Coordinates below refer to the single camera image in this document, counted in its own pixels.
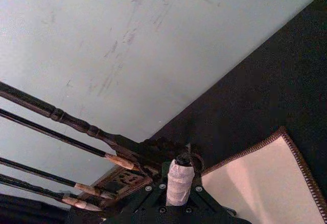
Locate carved brown wooden tray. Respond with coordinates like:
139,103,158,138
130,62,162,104
91,166,154,200

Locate white cloth with brown stitching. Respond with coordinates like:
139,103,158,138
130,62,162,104
200,126,327,224

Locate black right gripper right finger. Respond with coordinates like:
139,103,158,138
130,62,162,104
188,167,223,213

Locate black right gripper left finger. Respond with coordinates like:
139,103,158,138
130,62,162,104
130,161,170,214

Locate white tape-wrapped black handle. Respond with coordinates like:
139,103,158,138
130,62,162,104
165,152,195,207

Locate dark brush with tan tip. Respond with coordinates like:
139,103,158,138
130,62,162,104
0,108,141,171
0,173,103,212
0,156,117,199

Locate dark turned wooden rod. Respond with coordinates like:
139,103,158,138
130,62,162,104
0,81,159,170

